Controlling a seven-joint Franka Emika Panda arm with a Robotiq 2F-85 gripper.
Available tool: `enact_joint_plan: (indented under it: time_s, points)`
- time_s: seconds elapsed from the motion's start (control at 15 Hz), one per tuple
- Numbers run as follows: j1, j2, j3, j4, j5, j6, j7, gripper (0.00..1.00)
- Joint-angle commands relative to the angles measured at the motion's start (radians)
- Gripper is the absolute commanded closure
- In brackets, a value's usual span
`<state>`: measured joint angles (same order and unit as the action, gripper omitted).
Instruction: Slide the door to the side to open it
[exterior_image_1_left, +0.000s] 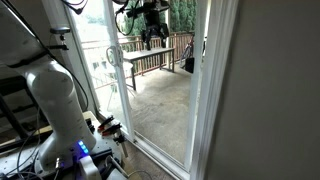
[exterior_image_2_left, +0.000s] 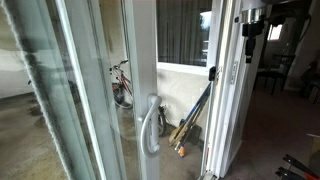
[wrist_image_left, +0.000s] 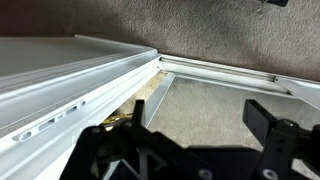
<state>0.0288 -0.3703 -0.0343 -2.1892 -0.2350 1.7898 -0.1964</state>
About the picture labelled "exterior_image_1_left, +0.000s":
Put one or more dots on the grey metal mounting plate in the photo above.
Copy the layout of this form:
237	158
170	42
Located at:
103	145

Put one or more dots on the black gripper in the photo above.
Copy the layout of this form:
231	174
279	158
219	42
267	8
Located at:
155	26

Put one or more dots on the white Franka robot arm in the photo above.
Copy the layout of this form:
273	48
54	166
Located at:
53	93

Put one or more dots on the black metal rack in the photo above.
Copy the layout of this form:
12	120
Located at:
13	85

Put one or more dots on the green hedge trees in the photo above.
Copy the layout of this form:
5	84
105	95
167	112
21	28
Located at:
180	13

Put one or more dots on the white door sill track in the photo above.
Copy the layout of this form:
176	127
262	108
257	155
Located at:
160	160

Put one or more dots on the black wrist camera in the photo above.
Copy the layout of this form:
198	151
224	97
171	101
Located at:
136	12

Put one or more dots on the white controller box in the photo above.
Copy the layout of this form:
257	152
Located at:
88	168

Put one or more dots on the white door frame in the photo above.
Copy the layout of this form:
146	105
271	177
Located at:
216	83

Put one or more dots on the fixed glass door panel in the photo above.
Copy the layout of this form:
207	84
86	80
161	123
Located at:
53	13

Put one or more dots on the orange black bar clamp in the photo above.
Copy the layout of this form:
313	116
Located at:
113	128
106	122

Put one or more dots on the brown wooden balcony railing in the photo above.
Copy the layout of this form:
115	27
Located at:
180	40

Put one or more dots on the white framed sliding screen door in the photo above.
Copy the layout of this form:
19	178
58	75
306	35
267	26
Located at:
194	100

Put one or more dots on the white framed sliding glass door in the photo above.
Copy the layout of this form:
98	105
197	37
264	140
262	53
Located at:
122	86

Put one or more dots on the wooden patio table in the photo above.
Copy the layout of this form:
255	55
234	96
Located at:
150	52

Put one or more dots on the bar clamp with silver bar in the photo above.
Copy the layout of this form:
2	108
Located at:
119	138

